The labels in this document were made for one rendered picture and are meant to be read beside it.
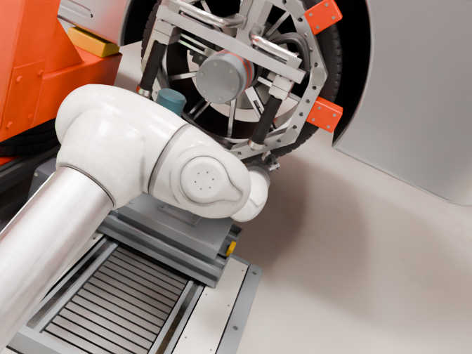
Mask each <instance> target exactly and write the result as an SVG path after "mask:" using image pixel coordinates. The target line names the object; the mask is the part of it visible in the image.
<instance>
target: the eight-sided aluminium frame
mask: <svg viewBox="0 0 472 354"><path fill-rule="evenodd" d="M182 1H184V2H186V3H188V4H193V3H195V2H197V1H199V0H182ZM267 1H269V2H271V3H273V5H274V6H277V7H278V8H281V9H283V10H285V11H287V12H289V13H291V17H292V19H293V21H294V25H295V28H296V31H297V33H299V34H301V35H302V36H303V37H304V38H305V39H306V41H307V42H308V46H309V51H310V66H312V69H311V74H312V78H311V80H310V82H309V84H308V86H307V89H306V91H305V93H304V94H303V97H302V99H301V101H300V103H299V105H298V107H297V109H296V111H295V113H294V116H293V117H292V119H291V121H290V123H289V125H288V127H287V128H285V129H281V130H279V131H275V132H272V133H269V134H267V136H266V137H265V140H264V145H263V148H262V149H261V150H257V149H254V148H252V147H250V146H249V145H248V144H247V141H245V142H243V143H238V144H236V145H232V144H230V143H228V142H226V141H224V140H222V139H220V138H218V137H216V136H213V135H211V134H210V133H207V132H206V131H203V130H201V129H199V128H197V127H196V126H195V127H196V128H197V129H199V130H200V131H202V132H203V133H205V134H206V135H208V136H209V137H210V138H212V139H213V140H214V141H216V142H217V143H218V144H219V145H221V146H222V147H223V149H224V150H225V151H227V152H229V153H231V154H232V155H234V156H236V158H238V159H239V160H241V159H244V158H247V157H251V156H254V155H257V154H260V153H263V152H267V151H269V150H273V149H275V148H280V147H282V146H287V145H288V144H291V143H295V141H296V139H297V137H298V136H299V134H300V132H301V129H302V127H303V125H304V123H305V121H306V119H307V117H308V115H309V113H310V111H311V109H312V107H313V105H314V103H315V101H316V99H317V97H318V95H319V93H320V91H321V89H322V87H323V86H324V84H325V81H326V79H327V76H328V71H327V68H326V64H325V62H324V59H323V57H322V54H321V51H320V47H319V45H318V42H317V39H316V36H315V35H314V34H313V33H312V30H311V28H310V25H309V24H308V21H307V20H306V18H305V16H304V13H305V12H306V11H307V9H306V5H305V4H304V1H303V0H286V1H287V2H286V3H285V2H284V0H267ZM169 2H170V0H162V3H161V5H165V6H167V7H168V6H169ZM300 18H302V19H303V21H301V20H300ZM153 30H154V29H152V33H153ZM305 33H307V34H308V36H306V35H305ZM154 40H155V39H153V38H152V34H151V36H150V40H149V42H148V45H147V48H146V51H145V55H144V57H143V59H142V64H141V66H140V70H141V72H142V74H143V72H144V69H145V66H146V63H147V61H148V57H149V54H150V51H151V48H152V44H153V41H154ZM310 48H312V49H313V50H311V49H310ZM315 63H317V64H315ZM168 88H169V87H168V86H167V83H166V81H165V78H164V76H163V74H162V71H161V69H160V68H159V69H158V73H157V76H156V79H155V82H154V84H153V87H152V89H153V92H152V97H153V100H154V101H156V98H157V95H158V90H160V89H168Z"/></svg>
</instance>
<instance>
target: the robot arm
mask: <svg viewBox="0 0 472 354"><path fill-rule="evenodd" d="M55 130H56V134H57V137H58V140H59V142H60V144H61V148H60V150H59V152H58V156H57V159H56V165H55V167H56V169H57V170H56V172H55V173H53V174H52V175H51V176H50V177H49V178H48V180H47V181H46V182H45V183H44V184H43V185H42V186H41V187H40V188H39V189H38V191H37V192H36V193H35V194H34V195H33V197H32V198H31V199H30V200H29V201H28V203H26V205H25V206H24V207H23V208H22V209H21V210H20V211H19V212H18V214H17V215H16V216H15V217H14V218H13V219H12V221H11V222H10V223H9V224H8V225H7V226H6V227H5V228H4V229H3V230H2V231H1V233H0V354H1V352H2V351H3V350H4V348H5V347H6V346H7V345H8V343H9V342H10V341H11V339H12V338H13V337H14V336H15V334H16V333H17V332H18V330H19V329H20V328H21V326H22V325H23V324H24V323H25V321H26V320H27V318H28V317H29V316H30V315H31V314H32V312H33V311H34V309H35V308H36V307H37V306H38V305H39V303H40V302H41V300H42V299H43V298H44V297H45V295H46V294H47V293H48V291H49V290H50V289H51V287H52V286H53V285H54V284H55V282H56V281H57V280H58V278H59V277H60V276H61V275H62V273H63V272H64V271H65V269H66V268H67V267H68V265H69V264H70V263H71V262H72V260H73V259H74V257H75V256H76V255H77V254H78V253H79V251H80V250H81V248H82V247H83V246H84V245H85V244H86V242H87V241H88V239H89V238H90V237H91V236H92V234H93V233H94V232H95V230H96V229H97V228H98V226H99V225H100V224H101V223H102V222H103V220H104V219H105V217H106V216H107V215H108V214H109V212H110V211H111V210H115V209H118V208H120V207H122V206H124V205H126V204H127V203H129V202H130V201H131V200H133V199H134V198H136V197H137V196H139V195H141V194H142V193H143V192H145V193H147V194H149V195H151V196H153V197H155V198H157V199H159V200H161V201H163V202H166V203H168V204H171V205H173V206H175V207H178V208H181V209H185V210H188V211H191V212H192V213H194V214H197V215H198V216H202V217H206V218H226V217H229V216H230V217H231V218H233V219H234V220H236V221H239V222H245V221H250V220H251V219H253V218H254V217H256V216H257V215H258V213H259V212H260V211H261V210H262V208H263V207H264V205H265V203H266V200H267V197H268V188H269V186H270V174H271V173H272V172H273V169H274V170H276V169H281V168H280V165H279V162H278V161H277V160H276V158H275V156H274V155H272V154H271V153H270V151H267V152H264V153H263V156H262V157H261V156H259V157H258V161H256V160H254V161H253V162H252V163H251V164H250V165H249V166H248V167H247V168H246V166H245V165H243V163H242V162H241V161H240V160H239V159H238V158H236V156H234V155H232V154H231V153H229V152H227V151H225V150H224V149H223V147H222V146H221V145H219V144H218V143H217V142H216V141H214V140H213V139H212V138H210V137H209V136H208V135H206V134H205V133H203V132H202V131H200V130H199V129H197V128H196V127H194V126H193V125H191V124H189V123H187V122H186V121H184V120H182V119H181V118H180V117H179V116H177V115H176V114H174V113H173V112H172V111H170V110H168V109H166V108H165V107H162V106H161V105H158V104H156V103H154V102H152V101H151V100H148V99H147V98H144V97H142V96H140V95H138V94H136V93H133V92H131V91H127V90H125V89H122V88H118V87H115V86H107V85H101V84H88V85H85V86H82V87H79V88H77V89H75V90H74V91H73V92H71V93H70V94H69V95H68V96H67V97H66V99H64V101H63V102H62V104H61V106H60V108H59V110H58V114H57V117H56V121H55ZM271 165H272V166H271Z"/></svg>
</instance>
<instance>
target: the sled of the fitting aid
mask: <svg viewBox="0 0 472 354"><path fill-rule="evenodd" d="M118 209H119V208H118ZM118 209H115V210H111V211H110V212H109V214H108V215H107V216H106V217H105V219H104V220H103V222H102V223H101V224H100V225H99V226H98V228H97V230H99V231H101V232H103V233H105V234H106V235H109V236H110V237H113V238H115V239H116V240H119V241H120V242H123V243H124V244H127V245H129V246H130V247H133V248H134V249H137V250H139V251H141V252H143V253H144V254H147V255H148V256H151V257H153V258H155V259H157V260H158V261H161V262H162V263H165V264H167V265H168V266H171V267H172V268H175V269H176V270H179V271H181V272H182V273H185V274H186V275H189V276H191V277H193V278H195V279H197V280H199V281H201V282H203V283H205V284H207V285H209V286H211V287H214V288H216V286H217V284H218V282H219V280H220V278H221V276H222V274H223V271H224V270H225V267H226V266H227V263H228V261H229V259H230V257H231V254H232V252H233V250H234V248H235V245H236V244H237V241H238V239H239V237H240V235H241V233H242V231H243V228H241V227H239V226H237V225H235V224H232V226H231V228H230V230H229V232H228V234H227V236H226V237H225V239H224V241H223V243H222V245H221V248H220V249H219V251H218V253H217V255H216V257H215V259H214V260H213V259H211V258H209V257H207V256H205V255H203V254H201V253H199V252H197V251H195V250H193V249H191V248H189V247H187V246H184V245H182V244H180V243H178V242H176V241H174V240H172V239H170V238H168V237H166V236H164V235H162V234H160V233H158V232H156V231H154V230H152V229H150V228H148V227H146V226H144V225H142V224H140V223H138V222H136V221H134V220H132V219H130V218H128V217H126V216H123V215H121V214H119V213H118Z"/></svg>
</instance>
